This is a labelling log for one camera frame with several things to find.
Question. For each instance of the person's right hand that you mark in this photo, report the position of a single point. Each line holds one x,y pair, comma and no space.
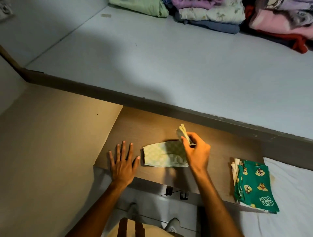
198,156

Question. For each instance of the grey wardrobe door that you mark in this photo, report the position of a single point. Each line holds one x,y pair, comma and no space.
9,85

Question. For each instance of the black drawer knob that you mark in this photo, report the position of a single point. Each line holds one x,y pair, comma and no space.
169,191
184,195

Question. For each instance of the person's left grey shoe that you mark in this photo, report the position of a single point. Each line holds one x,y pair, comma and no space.
133,210

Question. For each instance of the white bed sheet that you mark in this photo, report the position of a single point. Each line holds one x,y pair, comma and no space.
293,195

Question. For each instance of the green chipmunk print shorts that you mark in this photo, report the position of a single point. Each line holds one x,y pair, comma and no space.
253,179

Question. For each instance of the person's left hand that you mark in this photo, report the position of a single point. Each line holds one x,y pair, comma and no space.
122,171

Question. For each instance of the row of clothes stacks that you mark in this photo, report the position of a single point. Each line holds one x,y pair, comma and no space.
220,14

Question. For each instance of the cream brown striped shirt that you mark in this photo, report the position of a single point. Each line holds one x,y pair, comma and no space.
146,232

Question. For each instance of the green checkered small shirt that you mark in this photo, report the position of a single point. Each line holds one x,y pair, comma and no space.
161,153

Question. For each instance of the person's right forearm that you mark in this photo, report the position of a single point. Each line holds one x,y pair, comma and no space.
215,207

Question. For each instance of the person's left forearm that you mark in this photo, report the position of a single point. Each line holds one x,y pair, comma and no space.
97,214

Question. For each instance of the cream giraffe print shirt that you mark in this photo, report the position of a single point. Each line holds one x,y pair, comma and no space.
235,169

